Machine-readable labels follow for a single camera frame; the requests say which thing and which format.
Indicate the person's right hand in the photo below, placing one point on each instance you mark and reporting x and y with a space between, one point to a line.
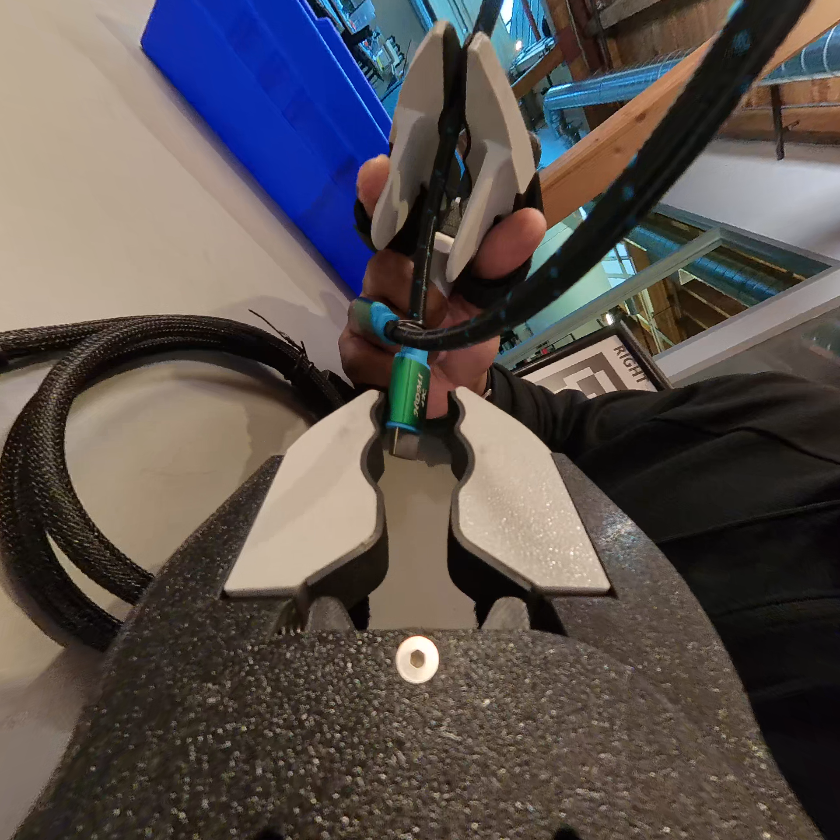
459 361

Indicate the printed tag board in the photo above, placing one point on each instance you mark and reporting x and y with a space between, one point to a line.
623 374

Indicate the silver ventilation duct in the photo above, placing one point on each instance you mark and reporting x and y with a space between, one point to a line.
610 88
722 266

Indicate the wooden beam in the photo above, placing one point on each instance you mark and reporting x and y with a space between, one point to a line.
630 131

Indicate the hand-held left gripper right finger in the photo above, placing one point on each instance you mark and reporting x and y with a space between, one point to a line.
525 518

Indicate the person's right forearm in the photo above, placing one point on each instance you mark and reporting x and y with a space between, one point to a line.
722 492

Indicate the blue plastic bin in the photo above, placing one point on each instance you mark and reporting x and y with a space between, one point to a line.
262 98

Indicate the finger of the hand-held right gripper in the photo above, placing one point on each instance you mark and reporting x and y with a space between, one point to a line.
502 131
417 118

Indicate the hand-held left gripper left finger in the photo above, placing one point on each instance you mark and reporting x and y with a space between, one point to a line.
315 512

